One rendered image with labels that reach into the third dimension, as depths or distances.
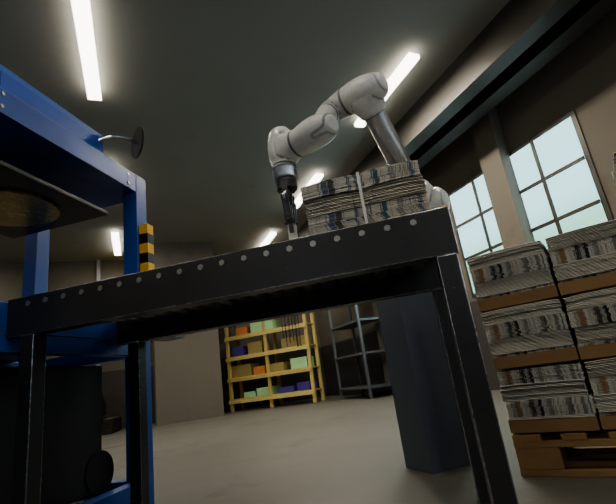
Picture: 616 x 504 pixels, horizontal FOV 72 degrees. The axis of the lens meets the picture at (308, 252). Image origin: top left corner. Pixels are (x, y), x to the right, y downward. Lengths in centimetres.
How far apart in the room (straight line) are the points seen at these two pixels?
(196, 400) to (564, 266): 738
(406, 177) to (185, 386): 747
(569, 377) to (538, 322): 21
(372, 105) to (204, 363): 710
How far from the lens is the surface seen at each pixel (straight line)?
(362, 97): 198
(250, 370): 895
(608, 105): 495
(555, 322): 181
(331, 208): 133
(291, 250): 112
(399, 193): 131
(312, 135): 149
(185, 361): 848
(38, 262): 262
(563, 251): 185
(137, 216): 228
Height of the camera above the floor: 44
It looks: 16 degrees up
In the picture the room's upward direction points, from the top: 8 degrees counter-clockwise
